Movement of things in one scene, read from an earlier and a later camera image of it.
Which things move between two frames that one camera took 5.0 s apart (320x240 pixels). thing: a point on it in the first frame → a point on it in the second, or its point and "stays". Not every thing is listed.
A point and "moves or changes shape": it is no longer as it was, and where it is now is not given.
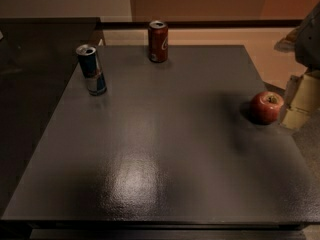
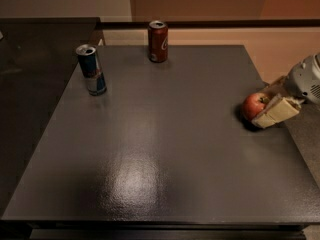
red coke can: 158,41 stays
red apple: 267,106 moves or changes shape
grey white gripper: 309,44 → 304,78
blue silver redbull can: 91,69 stays
